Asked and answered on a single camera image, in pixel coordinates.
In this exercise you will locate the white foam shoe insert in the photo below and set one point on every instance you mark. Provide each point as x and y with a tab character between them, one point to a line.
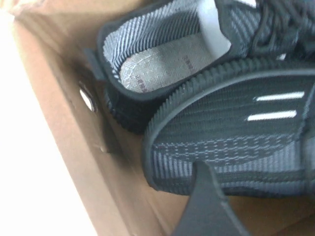
211	29

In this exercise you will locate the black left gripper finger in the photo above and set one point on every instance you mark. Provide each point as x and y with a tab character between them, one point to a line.
206	211

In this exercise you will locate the black knit sneaker white stripes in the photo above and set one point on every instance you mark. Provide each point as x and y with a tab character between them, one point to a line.
221	123
152	37

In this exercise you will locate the brown cardboard shoe box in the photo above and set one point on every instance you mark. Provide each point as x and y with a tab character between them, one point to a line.
61	110

